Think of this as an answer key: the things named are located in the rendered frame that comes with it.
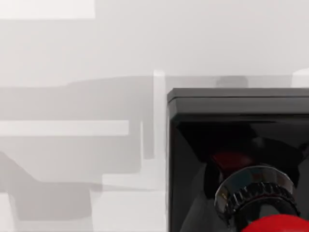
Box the black open box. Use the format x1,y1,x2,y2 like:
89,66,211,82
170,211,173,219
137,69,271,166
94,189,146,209
166,87,309,232

